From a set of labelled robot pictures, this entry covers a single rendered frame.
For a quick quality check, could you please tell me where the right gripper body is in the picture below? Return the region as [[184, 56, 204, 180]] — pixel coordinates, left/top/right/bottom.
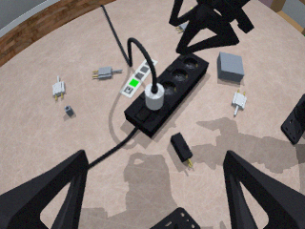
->
[[196, 0, 254, 35]]

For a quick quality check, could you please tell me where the white plug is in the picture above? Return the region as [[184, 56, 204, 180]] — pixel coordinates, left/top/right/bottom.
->
[[232, 89, 247, 115], [52, 76, 65, 100]]

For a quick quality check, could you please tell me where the black power strip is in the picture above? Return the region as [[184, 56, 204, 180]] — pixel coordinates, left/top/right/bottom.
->
[[124, 53, 210, 138]]

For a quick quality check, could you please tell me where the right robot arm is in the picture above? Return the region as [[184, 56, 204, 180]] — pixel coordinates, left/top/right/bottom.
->
[[280, 94, 305, 145]]

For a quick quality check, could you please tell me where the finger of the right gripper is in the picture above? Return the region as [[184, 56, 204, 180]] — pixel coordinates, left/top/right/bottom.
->
[[175, 6, 239, 55], [169, 0, 198, 27]]

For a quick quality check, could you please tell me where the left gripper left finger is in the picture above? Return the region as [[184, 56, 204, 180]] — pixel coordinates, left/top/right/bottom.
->
[[0, 150, 89, 229]]

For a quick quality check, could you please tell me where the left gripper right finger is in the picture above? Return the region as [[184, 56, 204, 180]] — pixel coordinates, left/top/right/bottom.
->
[[223, 150, 305, 229]]

